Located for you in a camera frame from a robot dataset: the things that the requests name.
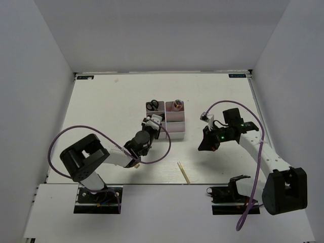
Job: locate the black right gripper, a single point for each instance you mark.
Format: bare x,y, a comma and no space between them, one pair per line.
208,143

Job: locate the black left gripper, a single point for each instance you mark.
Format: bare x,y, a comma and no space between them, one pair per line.
156,132

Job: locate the black handled scissors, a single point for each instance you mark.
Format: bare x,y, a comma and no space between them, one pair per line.
152,105

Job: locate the marker tube with pink cap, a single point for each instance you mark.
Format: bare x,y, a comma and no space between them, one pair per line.
177,105

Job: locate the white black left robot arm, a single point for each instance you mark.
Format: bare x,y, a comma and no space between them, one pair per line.
82,158

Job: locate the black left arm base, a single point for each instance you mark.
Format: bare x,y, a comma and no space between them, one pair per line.
100,203

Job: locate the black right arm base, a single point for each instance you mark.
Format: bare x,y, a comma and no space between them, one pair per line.
224,203

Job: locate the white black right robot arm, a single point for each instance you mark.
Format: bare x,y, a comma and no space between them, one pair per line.
285,189

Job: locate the white left organizer box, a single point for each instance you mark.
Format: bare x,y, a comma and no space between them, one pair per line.
161,111

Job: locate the yellow pen with clear cap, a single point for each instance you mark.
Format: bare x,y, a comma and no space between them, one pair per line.
183,173

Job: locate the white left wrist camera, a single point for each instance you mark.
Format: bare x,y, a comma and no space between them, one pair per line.
153,121

